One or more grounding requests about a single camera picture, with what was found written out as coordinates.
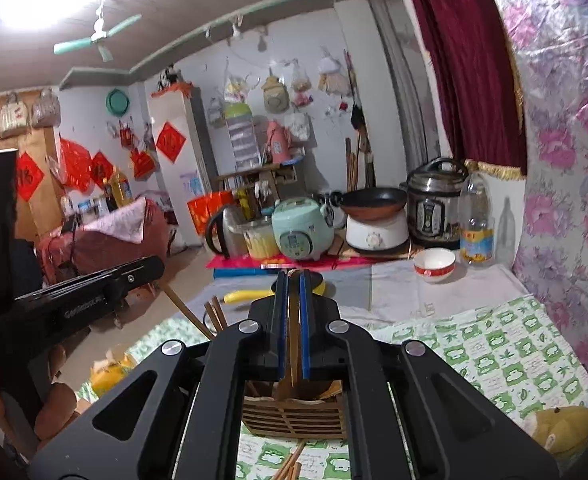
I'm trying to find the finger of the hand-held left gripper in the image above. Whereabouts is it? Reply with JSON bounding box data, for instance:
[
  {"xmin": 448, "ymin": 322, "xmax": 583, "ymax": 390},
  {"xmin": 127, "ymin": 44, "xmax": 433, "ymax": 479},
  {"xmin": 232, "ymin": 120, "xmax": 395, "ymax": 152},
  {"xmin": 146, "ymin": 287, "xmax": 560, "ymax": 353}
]
[{"xmin": 100, "ymin": 255, "xmax": 166, "ymax": 310}]

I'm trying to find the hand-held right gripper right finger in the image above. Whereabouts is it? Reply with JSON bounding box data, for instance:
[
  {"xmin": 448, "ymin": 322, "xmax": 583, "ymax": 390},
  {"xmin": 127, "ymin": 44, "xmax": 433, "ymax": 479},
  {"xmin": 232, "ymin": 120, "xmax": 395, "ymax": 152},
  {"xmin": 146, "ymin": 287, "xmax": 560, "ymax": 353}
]
[{"xmin": 298, "ymin": 270, "xmax": 560, "ymax": 480}]

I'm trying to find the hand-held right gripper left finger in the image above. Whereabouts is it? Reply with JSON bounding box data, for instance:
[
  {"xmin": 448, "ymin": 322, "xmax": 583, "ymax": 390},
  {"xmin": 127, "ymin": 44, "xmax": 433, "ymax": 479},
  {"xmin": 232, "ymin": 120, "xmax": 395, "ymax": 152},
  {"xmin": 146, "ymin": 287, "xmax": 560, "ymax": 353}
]
[{"xmin": 26, "ymin": 270, "xmax": 290, "ymax": 480}]

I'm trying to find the brown wooden chopstick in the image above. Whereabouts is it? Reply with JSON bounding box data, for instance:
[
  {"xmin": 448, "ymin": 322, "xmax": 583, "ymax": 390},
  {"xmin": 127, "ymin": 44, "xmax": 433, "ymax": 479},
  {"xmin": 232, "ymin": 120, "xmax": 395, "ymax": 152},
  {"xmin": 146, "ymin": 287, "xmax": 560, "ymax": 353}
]
[
  {"xmin": 287, "ymin": 269, "xmax": 302, "ymax": 386},
  {"xmin": 163, "ymin": 284, "xmax": 215, "ymax": 342},
  {"xmin": 212, "ymin": 295, "xmax": 229, "ymax": 332},
  {"xmin": 204, "ymin": 301, "xmax": 221, "ymax": 335}
]

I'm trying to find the wooden chopstick holder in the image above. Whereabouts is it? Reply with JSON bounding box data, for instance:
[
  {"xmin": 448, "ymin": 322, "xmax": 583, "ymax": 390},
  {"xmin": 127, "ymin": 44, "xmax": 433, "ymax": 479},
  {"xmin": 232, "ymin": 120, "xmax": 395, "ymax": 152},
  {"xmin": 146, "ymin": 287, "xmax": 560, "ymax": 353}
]
[{"xmin": 241, "ymin": 379, "xmax": 349, "ymax": 440}]

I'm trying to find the person's left hand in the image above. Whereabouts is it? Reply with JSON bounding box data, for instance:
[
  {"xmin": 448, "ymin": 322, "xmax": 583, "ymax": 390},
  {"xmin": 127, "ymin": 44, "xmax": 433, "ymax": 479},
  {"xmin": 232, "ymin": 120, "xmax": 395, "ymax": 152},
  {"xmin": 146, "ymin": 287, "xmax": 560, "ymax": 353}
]
[{"xmin": 36, "ymin": 345, "xmax": 81, "ymax": 443}]

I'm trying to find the red cloth covered furniture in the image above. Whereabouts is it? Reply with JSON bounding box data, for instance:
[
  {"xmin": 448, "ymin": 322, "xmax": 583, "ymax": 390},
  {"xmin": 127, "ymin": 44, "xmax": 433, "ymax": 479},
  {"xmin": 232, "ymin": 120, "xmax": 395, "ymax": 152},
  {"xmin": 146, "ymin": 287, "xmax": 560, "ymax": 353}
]
[{"xmin": 36, "ymin": 196, "xmax": 170, "ymax": 286}]

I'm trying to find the yellow plastic object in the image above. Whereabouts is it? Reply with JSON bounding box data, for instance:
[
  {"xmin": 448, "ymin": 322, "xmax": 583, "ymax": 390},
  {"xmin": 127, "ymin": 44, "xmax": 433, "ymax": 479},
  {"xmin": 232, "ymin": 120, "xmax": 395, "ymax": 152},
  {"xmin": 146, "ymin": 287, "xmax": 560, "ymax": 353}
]
[{"xmin": 223, "ymin": 287, "xmax": 275, "ymax": 306}]

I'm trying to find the pink mat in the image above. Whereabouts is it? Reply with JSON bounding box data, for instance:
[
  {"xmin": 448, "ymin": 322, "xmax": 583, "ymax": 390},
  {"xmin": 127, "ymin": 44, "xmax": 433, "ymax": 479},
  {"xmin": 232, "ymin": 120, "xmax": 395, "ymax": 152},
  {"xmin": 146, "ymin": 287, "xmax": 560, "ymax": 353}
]
[{"xmin": 206, "ymin": 252, "xmax": 375, "ymax": 272}]

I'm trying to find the yellow oil bottle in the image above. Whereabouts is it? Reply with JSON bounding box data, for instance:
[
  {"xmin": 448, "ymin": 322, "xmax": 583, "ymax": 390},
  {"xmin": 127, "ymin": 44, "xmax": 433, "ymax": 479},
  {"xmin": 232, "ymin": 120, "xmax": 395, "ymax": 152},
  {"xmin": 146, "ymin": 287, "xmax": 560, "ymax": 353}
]
[{"xmin": 109, "ymin": 166, "xmax": 134, "ymax": 208}]

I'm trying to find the red diamond paper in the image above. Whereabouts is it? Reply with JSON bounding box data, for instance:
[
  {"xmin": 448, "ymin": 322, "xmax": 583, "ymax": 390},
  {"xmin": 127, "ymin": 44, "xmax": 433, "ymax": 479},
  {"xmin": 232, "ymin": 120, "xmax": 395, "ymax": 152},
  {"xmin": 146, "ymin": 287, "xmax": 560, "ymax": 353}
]
[
  {"xmin": 155, "ymin": 120, "xmax": 189, "ymax": 164},
  {"xmin": 90, "ymin": 150, "xmax": 115, "ymax": 188},
  {"xmin": 15, "ymin": 152, "xmax": 46, "ymax": 203}
]

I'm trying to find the mint green rice cooker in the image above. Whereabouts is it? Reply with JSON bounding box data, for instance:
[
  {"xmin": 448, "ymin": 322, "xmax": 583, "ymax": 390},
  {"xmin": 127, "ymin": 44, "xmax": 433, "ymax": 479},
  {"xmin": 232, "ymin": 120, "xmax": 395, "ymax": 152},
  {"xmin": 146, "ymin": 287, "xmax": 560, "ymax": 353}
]
[{"xmin": 271, "ymin": 197, "xmax": 336, "ymax": 262}]

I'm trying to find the red gift bag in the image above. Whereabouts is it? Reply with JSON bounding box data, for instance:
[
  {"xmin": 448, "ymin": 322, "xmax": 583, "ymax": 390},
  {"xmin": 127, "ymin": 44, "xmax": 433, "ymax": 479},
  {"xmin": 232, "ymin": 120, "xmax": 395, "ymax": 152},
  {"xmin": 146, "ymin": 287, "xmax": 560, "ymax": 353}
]
[{"xmin": 186, "ymin": 191, "xmax": 235, "ymax": 236}]

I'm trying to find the stainless steel kettle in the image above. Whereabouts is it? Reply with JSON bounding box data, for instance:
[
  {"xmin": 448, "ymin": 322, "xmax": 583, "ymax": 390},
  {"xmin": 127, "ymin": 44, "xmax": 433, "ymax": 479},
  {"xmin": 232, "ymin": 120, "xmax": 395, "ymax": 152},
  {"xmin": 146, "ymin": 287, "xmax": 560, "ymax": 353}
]
[{"xmin": 205, "ymin": 205, "xmax": 247, "ymax": 260}]

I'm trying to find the yellow tissue box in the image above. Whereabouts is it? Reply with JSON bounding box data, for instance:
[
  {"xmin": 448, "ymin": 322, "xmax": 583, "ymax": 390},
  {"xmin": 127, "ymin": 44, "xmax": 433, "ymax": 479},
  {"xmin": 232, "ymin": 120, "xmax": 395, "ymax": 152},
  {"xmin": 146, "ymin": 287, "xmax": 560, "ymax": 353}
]
[{"xmin": 90, "ymin": 352, "xmax": 135, "ymax": 402}]

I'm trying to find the brown frying pan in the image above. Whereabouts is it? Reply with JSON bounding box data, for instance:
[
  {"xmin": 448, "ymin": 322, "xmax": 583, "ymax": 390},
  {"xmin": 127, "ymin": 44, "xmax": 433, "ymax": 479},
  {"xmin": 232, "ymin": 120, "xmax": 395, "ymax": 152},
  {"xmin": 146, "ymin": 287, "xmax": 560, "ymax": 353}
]
[{"xmin": 333, "ymin": 187, "xmax": 409, "ymax": 221}]

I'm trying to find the woven hanging bag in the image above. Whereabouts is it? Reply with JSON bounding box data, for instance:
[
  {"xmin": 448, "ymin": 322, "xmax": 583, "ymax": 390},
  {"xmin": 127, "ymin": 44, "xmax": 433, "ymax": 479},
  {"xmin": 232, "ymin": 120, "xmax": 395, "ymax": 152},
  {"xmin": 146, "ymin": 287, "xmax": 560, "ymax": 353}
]
[{"xmin": 0, "ymin": 91, "xmax": 30, "ymax": 140}]

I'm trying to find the white red bowl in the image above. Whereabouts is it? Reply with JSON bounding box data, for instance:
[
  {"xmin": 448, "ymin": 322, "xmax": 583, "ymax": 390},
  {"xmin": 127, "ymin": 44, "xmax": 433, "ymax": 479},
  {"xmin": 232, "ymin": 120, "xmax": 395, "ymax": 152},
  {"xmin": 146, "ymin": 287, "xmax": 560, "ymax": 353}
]
[{"xmin": 413, "ymin": 247, "xmax": 457, "ymax": 285}]

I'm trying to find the wooden side table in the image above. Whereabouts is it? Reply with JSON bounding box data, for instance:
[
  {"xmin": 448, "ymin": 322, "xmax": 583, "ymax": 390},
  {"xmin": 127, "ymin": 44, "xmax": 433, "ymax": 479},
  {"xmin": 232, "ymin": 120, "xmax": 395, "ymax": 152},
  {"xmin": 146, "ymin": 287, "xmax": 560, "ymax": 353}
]
[{"xmin": 216, "ymin": 160, "xmax": 305, "ymax": 196}]

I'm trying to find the clear hanging bag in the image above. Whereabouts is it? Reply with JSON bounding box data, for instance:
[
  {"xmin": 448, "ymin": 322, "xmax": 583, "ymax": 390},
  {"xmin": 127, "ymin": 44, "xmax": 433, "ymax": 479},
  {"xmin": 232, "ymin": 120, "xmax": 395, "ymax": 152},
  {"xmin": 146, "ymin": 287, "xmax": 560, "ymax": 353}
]
[{"xmin": 30, "ymin": 87, "xmax": 62, "ymax": 128}]

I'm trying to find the steel pressure cooker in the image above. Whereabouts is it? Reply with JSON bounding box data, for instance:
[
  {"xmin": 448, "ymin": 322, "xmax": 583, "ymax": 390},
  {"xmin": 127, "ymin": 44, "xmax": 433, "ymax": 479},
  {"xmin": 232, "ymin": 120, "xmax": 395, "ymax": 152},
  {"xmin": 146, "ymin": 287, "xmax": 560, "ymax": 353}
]
[{"xmin": 405, "ymin": 156, "xmax": 470, "ymax": 251}]

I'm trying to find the plastic drawer tower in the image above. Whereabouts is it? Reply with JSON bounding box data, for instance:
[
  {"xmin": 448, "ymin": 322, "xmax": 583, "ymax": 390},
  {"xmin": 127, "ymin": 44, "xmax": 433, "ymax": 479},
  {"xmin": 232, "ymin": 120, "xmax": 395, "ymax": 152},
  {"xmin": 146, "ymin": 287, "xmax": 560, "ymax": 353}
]
[{"xmin": 224, "ymin": 102, "xmax": 260, "ymax": 171}]

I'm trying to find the green round basin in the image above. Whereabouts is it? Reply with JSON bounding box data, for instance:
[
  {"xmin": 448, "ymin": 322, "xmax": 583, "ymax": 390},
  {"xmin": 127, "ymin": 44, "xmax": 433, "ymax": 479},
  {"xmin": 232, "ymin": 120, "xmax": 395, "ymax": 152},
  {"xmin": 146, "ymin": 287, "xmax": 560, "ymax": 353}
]
[{"xmin": 105, "ymin": 87, "xmax": 131, "ymax": 116}]

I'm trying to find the white refrigerator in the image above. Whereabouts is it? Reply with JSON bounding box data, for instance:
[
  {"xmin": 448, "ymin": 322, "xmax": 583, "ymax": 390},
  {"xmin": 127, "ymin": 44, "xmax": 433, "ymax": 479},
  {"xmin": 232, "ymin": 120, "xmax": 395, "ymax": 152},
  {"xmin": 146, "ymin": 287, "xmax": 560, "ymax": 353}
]
[{"xmin": 148, "ymin": 87, "xmax": 215, "ymax": 226}]

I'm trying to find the pink thermos jug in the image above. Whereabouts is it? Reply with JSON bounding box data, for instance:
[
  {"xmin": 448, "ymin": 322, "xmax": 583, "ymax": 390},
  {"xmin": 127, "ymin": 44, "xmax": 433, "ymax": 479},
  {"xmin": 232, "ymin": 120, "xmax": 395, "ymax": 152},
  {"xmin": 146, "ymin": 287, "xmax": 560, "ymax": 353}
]
[{"xmin": 265, "ymin": 119, "xmax": 292, "ymax": 166}]

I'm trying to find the green checkered tablecloth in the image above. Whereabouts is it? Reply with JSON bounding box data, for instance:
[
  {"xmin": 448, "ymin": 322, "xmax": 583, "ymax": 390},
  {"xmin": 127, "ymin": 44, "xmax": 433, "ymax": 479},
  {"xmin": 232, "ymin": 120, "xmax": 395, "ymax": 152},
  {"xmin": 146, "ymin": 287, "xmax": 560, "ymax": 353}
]
[{"xmin": 76, "ymin": 294, "xmax": 588, "ymax": 480}]

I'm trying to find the clear plastic bottle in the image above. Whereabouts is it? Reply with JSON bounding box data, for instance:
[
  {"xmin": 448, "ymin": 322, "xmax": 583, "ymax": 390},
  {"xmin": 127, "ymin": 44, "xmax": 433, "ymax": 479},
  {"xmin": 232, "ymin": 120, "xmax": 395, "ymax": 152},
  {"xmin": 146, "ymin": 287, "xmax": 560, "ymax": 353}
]
[{"xmin": 459, "ymin": 171, "xmax": 496, "ymax": 268}]

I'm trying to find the panda plush toy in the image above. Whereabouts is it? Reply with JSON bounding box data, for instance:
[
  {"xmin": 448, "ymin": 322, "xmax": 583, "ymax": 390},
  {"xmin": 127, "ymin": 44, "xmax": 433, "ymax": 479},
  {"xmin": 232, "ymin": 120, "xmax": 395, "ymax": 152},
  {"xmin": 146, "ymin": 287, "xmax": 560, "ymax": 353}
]
[{"xmin": 156, "ymin": 65, "xmax": 180, "ymax": 93}]

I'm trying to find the hanging plastic bag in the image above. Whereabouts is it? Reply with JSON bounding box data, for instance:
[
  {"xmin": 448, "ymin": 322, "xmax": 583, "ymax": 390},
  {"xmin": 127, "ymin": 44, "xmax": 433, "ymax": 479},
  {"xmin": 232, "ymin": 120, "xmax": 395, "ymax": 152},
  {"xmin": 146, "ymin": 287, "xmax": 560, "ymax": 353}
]
[
  {"xmin": 291, "ymin": 60, "xmax": 315, "ymax": 108},
  {"xmin": 318, "ymin": 47, "xmax": 350, "ymax": 93},
  {"xmin": 223, "ymin": 60, "xmax": 252, "ymax": 103}
]

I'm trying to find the beige hanging bag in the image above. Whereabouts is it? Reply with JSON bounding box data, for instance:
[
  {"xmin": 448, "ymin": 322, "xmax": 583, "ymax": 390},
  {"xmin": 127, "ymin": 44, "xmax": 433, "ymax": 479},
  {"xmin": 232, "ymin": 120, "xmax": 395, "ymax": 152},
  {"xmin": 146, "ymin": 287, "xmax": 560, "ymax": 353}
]
[{"xmin": 261, "ymin": 67, "xmax": 290, "ymax": 113}]

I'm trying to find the green ceiling fan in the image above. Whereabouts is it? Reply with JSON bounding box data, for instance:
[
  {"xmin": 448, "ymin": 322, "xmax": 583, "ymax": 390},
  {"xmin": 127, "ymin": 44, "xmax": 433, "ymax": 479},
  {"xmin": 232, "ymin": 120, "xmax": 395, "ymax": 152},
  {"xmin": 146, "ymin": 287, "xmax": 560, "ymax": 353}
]
[{"xmin": 53, "ymin": 0, "xmax": 143, "ymax": 63}]

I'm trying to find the yellow and purple cloth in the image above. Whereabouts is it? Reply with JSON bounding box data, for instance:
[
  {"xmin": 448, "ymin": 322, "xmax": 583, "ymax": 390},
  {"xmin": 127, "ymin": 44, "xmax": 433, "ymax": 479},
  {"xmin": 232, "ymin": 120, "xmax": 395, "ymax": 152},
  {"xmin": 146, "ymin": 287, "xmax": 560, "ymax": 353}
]
[{"xmin": 524, "ymin": 404, "xmax": 588, "ymax": 462}]

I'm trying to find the maroon curtain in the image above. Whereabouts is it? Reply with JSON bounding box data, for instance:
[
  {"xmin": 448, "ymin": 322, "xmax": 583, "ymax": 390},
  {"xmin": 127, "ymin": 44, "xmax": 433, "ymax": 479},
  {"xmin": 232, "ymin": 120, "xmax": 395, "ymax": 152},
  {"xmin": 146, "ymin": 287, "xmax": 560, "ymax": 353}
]
[{"xmin": 399, "ymin": 0, "xmax": 529, "ymax": 181}]

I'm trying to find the black long-handled brush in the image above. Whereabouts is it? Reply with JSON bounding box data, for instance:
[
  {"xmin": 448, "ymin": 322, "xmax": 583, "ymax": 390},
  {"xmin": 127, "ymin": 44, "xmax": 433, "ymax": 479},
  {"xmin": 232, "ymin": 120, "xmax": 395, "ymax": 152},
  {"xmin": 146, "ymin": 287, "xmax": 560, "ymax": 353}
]
[{"xmin": 349, "ymin": 50, "xmax": 370, "ymax": 131}]

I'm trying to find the floral plastic wall covering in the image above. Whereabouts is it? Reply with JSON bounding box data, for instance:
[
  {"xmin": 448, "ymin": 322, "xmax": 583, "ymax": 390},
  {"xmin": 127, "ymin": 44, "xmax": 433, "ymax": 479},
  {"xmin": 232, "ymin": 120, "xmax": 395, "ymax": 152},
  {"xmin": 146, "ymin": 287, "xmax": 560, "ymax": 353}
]
[{"xmin": 474, "ymin": 0, "xmax": 588, "ymax": 411}]

